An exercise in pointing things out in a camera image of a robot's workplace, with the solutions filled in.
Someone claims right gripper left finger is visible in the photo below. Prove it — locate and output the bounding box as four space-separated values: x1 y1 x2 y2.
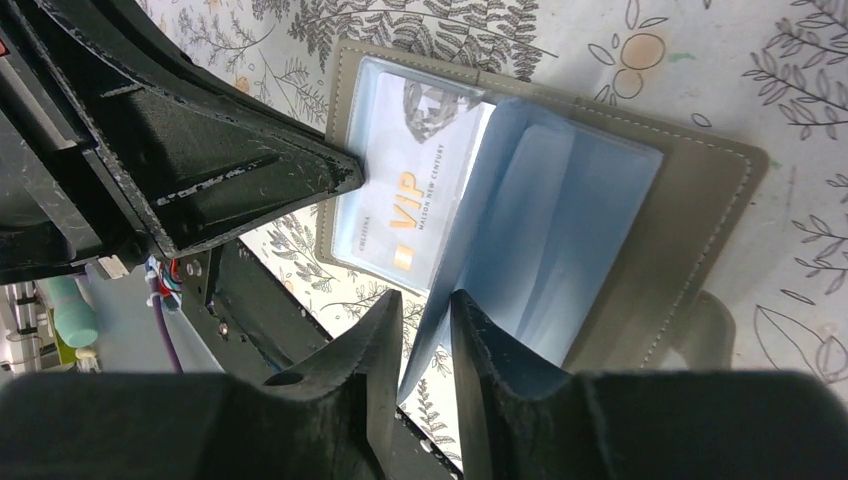
1 290 402 479

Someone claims floral patterned table mat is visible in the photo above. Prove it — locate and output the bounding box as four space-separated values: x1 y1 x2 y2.
132 0 848 480

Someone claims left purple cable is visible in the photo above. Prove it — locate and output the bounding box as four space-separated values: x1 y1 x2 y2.
148 275 185 375

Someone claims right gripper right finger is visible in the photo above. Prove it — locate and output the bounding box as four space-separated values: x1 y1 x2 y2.
450 290 847 479

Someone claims white VIP credit card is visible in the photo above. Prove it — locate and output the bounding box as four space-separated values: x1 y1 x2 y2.
330 63 494 290

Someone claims beige card holder wallet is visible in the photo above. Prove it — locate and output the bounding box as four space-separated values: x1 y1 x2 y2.
317 40 768 401

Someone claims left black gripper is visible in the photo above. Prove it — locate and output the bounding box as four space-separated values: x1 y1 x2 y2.
1 1 364 284

